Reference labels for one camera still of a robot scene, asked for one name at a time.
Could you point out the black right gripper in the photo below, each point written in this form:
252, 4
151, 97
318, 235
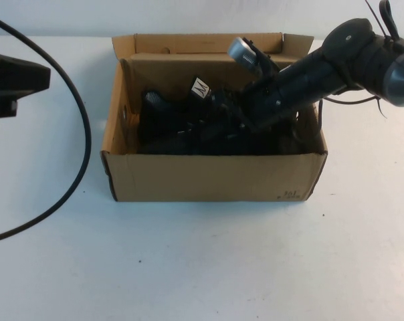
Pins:
265, 100

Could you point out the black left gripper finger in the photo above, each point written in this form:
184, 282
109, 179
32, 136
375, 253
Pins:
1, 107
18, 73

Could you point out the black sneaker with long lace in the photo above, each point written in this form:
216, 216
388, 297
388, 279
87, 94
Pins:
222, 143

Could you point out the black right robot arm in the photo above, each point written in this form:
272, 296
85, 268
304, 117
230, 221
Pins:
339, 70

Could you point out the brown cardboard shoe box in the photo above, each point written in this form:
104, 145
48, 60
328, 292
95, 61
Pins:
215, 177

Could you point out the black sneaker with white label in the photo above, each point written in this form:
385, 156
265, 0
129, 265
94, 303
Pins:
162, 120

